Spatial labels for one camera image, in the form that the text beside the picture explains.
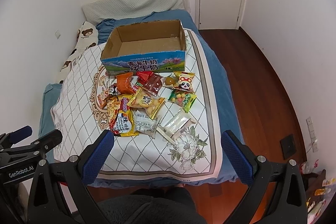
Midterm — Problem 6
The yellow Korean noodle packet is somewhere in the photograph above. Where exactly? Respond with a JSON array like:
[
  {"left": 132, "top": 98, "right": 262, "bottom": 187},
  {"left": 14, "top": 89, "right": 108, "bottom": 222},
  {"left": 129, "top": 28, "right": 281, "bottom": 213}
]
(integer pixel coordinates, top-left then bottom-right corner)
[{"left": 106, "top": 94, "right": 139, "bottom": 137}]

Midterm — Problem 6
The silver white snack packet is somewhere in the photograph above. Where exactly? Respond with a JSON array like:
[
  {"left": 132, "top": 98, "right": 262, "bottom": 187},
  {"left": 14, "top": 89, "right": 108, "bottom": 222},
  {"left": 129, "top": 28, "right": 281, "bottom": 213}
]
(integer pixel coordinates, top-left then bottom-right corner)
[{"left": 133, "top": 109, "right": 161, "bottom": 139}]

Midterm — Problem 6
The yellow egg biscuit packet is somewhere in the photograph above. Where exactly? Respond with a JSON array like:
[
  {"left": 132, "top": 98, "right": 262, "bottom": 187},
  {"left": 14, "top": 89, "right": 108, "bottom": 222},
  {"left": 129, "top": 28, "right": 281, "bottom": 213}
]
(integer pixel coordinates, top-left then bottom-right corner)
[{"left": 127, "top": 87, "right": 165, "bottom": 119}]

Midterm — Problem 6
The orange snack packet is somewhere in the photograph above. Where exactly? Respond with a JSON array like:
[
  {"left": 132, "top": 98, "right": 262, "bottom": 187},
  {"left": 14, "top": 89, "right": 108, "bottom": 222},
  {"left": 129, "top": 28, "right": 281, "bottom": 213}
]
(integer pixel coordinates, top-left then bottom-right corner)
[{"left": 116, "top": 72, "right": 134, "bottom": 94}]

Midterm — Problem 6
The white wafer packet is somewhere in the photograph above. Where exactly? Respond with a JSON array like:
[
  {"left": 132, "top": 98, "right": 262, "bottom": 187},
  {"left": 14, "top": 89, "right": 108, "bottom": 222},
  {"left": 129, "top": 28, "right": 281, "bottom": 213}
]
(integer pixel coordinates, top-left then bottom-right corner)
[{"left": 156, "top": 109, "right": 196, "bottom": 145}]

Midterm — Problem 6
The dark red-brown snack packet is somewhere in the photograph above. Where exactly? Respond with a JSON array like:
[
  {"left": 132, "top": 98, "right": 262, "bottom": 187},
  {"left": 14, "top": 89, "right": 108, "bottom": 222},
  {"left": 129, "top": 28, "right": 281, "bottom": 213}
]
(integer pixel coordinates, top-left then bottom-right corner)
[{"left": 142, "top": 74, "right": 162, "bottom": 96}]

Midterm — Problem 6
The green colourful candy packet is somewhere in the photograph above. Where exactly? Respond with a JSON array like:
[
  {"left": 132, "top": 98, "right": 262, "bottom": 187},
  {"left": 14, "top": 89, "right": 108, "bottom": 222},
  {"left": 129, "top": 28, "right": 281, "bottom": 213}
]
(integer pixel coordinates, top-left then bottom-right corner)
[{"left": 169, "top": 90, "right": 197, "bottom": 113}]

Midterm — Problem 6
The yellow mushroom panda snack packet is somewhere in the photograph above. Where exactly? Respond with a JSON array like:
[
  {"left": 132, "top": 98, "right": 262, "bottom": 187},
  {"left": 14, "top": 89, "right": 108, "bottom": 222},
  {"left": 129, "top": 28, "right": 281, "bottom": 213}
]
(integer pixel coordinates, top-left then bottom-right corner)
[{"left": 174, "top": 72, "right": 195, "bottom": 93}]

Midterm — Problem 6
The white power strip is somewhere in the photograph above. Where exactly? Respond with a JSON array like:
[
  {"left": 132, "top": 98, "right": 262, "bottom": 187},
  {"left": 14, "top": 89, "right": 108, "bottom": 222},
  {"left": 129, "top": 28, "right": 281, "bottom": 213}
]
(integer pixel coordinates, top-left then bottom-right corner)
[{"left": 306, "top": 117, "right": 318, "bottom": 153}]

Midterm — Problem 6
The black clothed operator body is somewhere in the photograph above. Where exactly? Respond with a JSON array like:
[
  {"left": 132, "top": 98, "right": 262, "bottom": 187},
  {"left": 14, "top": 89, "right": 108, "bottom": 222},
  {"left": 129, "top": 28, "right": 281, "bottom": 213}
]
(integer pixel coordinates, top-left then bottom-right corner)
[{"left": 97, "top": 184, "right": 207, "bottom": 223}]

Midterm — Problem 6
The bear print pillow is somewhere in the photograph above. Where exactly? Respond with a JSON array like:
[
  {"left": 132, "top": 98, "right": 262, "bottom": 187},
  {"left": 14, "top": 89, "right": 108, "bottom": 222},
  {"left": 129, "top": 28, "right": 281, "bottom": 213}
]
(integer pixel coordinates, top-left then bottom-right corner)
[{"left": 56, "top": 21, "right": 98, "bottom": 84}]

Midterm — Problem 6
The jelly cup with yellow fruit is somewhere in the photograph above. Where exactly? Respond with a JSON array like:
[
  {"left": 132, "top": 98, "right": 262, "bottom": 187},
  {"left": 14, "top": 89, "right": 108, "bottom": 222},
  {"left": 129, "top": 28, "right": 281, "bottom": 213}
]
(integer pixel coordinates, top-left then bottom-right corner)
[{"left": 161, "top": 73, "right": 178, "bottom": 89}]

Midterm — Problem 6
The open cardboard milk box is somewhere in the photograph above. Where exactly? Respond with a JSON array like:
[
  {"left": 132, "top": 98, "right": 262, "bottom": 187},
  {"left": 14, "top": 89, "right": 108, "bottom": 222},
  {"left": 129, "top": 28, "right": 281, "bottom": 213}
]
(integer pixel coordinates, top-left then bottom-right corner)
[{"left": 100, "top": 20, "right": 187, "bottom": 75}]

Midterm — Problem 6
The grey white pillow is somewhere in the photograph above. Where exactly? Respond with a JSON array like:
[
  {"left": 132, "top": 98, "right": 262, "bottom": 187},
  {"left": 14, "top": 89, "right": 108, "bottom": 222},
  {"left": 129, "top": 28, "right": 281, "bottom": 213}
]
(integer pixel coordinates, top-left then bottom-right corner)
[{"left": 82, "top": 0, "right": 191, "bottom": 25}]

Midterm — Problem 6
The black wall socket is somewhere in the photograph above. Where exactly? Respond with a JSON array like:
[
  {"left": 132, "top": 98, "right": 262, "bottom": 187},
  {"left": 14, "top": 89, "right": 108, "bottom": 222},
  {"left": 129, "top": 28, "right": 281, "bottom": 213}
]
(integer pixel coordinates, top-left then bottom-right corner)
[{"left": 280, "top": 134, "right": 297, "bottom": 160}]

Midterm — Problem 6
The small wall outlet plate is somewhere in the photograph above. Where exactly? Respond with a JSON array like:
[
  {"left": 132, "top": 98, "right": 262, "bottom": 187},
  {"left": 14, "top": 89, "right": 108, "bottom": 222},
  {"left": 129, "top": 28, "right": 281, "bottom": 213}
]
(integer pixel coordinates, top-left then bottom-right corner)
[{"left": 55, "top": 31, "right": 60, "bottom": 39}]

